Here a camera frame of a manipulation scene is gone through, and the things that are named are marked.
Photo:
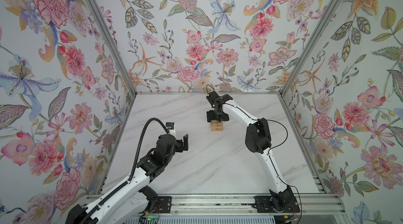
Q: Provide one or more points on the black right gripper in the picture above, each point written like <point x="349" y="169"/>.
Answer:
<point x="210" y="117"/>

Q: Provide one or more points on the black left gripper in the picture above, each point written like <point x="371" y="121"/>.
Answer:
<point x="180" y="147"/>

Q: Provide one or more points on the wood arch block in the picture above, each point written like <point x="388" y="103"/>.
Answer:
<point x="214" y="126"/>
<point x="219" y="126"/>

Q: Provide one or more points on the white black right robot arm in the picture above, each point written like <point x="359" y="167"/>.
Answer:
<point x="257" y="141"/>

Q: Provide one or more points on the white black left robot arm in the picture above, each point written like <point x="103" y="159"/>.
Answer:
<point x="134" y="194"/>

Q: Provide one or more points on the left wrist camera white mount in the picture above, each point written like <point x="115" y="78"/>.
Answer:
<point x="171" y="128"/>

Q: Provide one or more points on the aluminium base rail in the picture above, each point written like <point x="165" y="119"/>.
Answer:
<point x="246" y="204"/>

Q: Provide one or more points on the aluminium corner post right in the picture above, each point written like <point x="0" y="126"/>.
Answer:
<point x="319" y="30"/>

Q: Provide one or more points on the aluminium corner post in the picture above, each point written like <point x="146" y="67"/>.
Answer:
<point x="319" y="30"/>
<point x="108" y="39"/>

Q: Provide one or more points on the aluminium corner post left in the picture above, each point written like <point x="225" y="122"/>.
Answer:
<point x="108" y="39"/>

